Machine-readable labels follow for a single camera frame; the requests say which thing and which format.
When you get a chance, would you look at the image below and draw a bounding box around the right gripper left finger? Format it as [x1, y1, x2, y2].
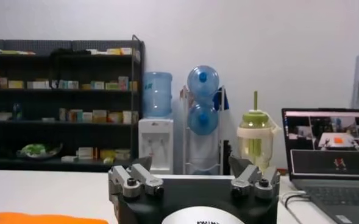
[108, 156, 165, 202]

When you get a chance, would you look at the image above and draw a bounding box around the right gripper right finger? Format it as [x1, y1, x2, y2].
[228, 155, 281, 200]

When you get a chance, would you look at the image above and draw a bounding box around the orange t-shirt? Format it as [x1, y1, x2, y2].
[0, 212, 109, 224]

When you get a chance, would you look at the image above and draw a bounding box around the black tripod stand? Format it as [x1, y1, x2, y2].
[222, 139, 233, 176]

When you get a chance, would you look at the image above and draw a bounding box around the green lid drinking bottle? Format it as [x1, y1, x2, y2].
[236, 90, 282, 173]

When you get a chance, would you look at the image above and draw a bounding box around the white water dispenser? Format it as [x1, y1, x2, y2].
[138, 117, 174, 175]

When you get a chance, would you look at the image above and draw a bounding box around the white metal jug rack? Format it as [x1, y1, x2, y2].
[180, 85, 229, 176]

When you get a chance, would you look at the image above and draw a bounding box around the black shelf unit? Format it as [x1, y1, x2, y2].
[0, 35, 146, 173]

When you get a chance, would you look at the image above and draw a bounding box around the grey open laptop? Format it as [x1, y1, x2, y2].
[281, 108, 359, 224]

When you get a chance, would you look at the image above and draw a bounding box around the upright blue water jug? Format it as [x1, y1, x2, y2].
[142, 71, 173, 119]

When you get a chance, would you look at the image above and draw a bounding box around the large white table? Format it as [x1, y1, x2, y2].
[0, 169, 290, 224]

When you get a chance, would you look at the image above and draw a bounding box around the bowl with green items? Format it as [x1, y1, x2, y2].
[16, 142, 63, 161]

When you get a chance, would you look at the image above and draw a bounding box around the dark blue bottle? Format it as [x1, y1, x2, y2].
[13, 102, 23, 120]

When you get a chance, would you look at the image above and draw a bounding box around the white laptop cable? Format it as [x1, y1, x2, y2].
[279, 190, 308, 211]

